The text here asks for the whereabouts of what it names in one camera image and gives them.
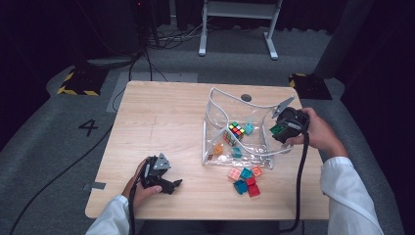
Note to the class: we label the coral toy block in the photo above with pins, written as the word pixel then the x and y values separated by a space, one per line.
pixel 257 170

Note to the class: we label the person's dark trousers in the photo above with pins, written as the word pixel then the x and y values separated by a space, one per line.
pixel 208 228

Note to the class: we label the green toy block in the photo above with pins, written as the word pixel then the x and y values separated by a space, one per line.
pixel 277 129

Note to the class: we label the black yellow striped floor base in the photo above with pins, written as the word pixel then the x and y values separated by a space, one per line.
pixel 83 83
pixel 310 86

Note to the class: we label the multicoloured puzzle cube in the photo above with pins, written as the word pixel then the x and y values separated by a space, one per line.
pixel 235 132

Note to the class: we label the person's right hand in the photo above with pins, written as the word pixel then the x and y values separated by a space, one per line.
pixel 321 135

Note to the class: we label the grey round table grommet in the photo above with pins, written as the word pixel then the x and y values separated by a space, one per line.
pixel 246 98

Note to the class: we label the grey tape piece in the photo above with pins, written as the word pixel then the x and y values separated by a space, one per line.
pixel 94 185

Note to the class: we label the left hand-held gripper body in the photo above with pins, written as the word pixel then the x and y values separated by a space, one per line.
pixel 153 178

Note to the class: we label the light teal toy block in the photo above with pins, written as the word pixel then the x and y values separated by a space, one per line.
pixel 249 129

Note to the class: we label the blue toy block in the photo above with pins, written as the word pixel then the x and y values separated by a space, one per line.
pixel 240 187

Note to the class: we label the small red toy block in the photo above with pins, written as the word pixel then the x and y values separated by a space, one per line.
pixel 251 181

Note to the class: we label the dark equipment stand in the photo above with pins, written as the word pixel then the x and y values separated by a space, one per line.
pixel 114 61

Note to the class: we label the pink toy block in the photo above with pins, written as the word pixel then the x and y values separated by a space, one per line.
pixel 235 174

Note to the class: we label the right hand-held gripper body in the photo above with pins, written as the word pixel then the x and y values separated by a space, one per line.
pixel 295 119

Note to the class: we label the person's left hand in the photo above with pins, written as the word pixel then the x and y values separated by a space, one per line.
pixel 142 194

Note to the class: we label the grey column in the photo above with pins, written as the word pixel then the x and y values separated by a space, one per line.
pixel 342 39

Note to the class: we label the orange toy block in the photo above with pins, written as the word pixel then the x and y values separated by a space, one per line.
pixel 218 149

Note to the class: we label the white metal stand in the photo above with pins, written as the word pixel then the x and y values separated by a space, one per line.
pixel 239 9

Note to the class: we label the clear plastic bag white trim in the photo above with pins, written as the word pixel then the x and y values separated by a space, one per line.
pixel 257 111

